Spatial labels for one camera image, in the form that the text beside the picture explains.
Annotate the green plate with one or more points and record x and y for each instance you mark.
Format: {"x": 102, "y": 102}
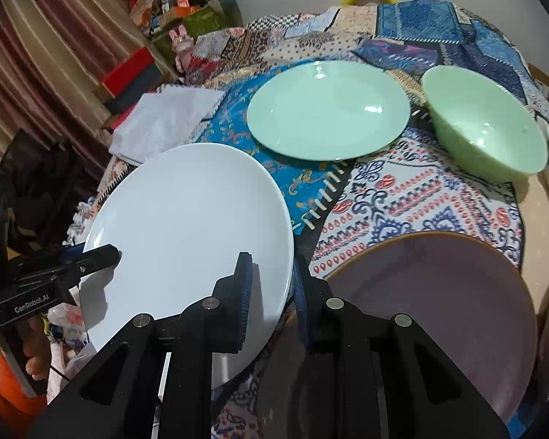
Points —
{"x": 325, "y": 109}

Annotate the green bowl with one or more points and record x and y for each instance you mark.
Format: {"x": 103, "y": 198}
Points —
{"x": 485, "y": 119}

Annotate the white plastic bag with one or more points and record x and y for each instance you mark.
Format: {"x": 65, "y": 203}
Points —
{"x": 71, "y": 320}

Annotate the black bag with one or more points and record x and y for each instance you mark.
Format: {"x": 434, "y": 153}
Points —
{"x": 41, "y": 178}

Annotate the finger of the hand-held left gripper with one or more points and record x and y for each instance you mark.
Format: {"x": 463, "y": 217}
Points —
{"x": 98, "y": 258}
{"x": 73, "y": 250}

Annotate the person's left hand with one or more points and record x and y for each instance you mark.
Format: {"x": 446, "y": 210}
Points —
{"x": 35, "y": 352}

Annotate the white plate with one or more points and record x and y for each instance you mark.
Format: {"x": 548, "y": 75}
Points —
{"x": 178, "y": 219}

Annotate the red box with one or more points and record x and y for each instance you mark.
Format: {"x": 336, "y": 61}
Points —
{"x": 128, "y": 71}

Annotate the lilac plate with brown rim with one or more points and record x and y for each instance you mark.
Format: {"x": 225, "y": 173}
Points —
{"x": 439, "y": 292}

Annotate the patchwork blanket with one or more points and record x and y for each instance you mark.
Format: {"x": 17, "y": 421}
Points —
{"x": 393, "y": 192}

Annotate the pile of colourful boxes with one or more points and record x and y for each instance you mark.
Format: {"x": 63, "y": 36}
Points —
{"x": 183, "y": 13}

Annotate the dark box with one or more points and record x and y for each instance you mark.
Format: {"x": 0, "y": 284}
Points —
{"x": 142, "y": 91}

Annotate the orange cloth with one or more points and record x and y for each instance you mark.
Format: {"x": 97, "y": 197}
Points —
{"x": 9, "y": 402}

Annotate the striped curtain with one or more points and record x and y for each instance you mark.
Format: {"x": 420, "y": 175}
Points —
{"x": 50, "y": 55}

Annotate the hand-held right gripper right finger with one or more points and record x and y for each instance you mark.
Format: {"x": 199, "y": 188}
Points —
{"x": 300, "y": 311}

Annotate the pink bunny toy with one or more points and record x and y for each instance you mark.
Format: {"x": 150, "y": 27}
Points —
{"x": 180, "y": 43}

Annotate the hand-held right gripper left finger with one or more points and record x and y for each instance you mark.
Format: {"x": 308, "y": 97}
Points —
{"x": 246, "y": 302}

